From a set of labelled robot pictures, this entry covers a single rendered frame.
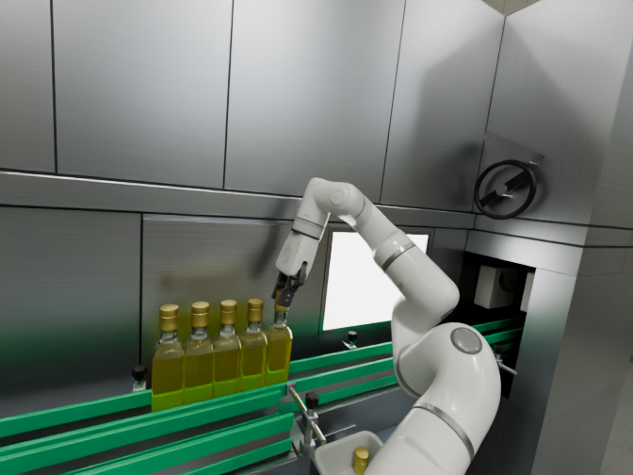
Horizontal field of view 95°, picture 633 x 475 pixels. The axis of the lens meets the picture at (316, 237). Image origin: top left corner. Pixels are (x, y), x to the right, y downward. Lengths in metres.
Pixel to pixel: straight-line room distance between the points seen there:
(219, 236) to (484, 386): 0.60
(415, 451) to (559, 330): 0.88
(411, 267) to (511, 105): 0.93
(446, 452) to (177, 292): 0.61
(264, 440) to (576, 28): 1.41
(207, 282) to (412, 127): 0.80
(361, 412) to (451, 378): 0.49
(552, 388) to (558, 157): 0.74
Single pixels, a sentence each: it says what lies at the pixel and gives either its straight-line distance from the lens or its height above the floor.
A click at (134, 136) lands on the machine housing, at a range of 0.77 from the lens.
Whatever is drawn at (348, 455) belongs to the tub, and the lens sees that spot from 0.87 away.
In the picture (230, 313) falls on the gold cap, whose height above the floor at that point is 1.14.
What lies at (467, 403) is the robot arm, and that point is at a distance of 0.47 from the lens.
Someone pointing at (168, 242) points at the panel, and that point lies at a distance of 0.74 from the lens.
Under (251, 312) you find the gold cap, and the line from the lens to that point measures 0.67.
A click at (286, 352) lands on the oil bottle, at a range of 0.74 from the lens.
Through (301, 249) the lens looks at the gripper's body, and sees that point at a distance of 0.64.
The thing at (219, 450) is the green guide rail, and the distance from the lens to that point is 0.67.
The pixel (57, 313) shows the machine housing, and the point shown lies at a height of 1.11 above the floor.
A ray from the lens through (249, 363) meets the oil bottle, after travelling 0.71.
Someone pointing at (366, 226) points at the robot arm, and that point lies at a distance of 0.70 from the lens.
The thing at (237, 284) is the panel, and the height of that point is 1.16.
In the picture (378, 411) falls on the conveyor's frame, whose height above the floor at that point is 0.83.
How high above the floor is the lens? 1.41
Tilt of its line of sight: 8 degrees down
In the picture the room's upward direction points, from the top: 6 degrees clockwise
